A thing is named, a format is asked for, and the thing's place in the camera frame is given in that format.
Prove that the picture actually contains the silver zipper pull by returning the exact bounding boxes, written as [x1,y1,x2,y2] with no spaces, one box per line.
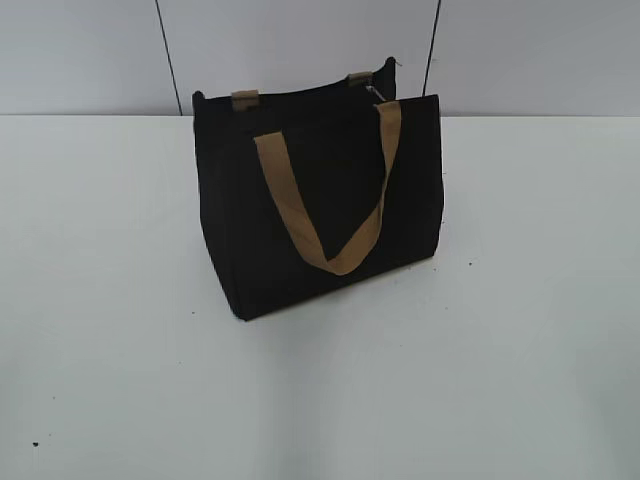
[365,85,386,105]

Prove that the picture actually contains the black tote bag tan handles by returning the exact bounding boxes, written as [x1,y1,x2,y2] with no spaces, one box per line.
[192,58,444,320]

